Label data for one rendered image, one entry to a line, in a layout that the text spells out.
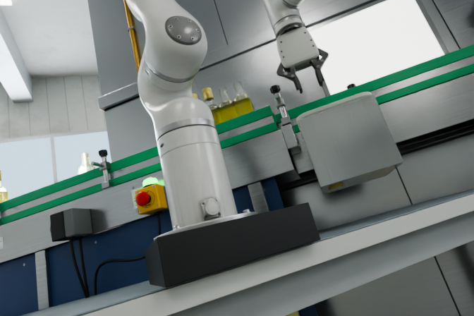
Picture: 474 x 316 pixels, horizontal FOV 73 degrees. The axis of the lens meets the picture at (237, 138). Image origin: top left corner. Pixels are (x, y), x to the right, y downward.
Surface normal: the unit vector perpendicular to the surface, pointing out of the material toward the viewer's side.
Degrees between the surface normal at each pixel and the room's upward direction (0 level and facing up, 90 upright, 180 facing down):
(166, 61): 142
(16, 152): 90
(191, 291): 90
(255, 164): 90
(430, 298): 90
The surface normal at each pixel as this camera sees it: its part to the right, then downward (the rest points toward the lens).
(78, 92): 0.32, -0.38
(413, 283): -0.27, -0.23
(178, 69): 0.13, 0.86
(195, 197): -0.07, -0.31
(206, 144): 0.59, -0.40
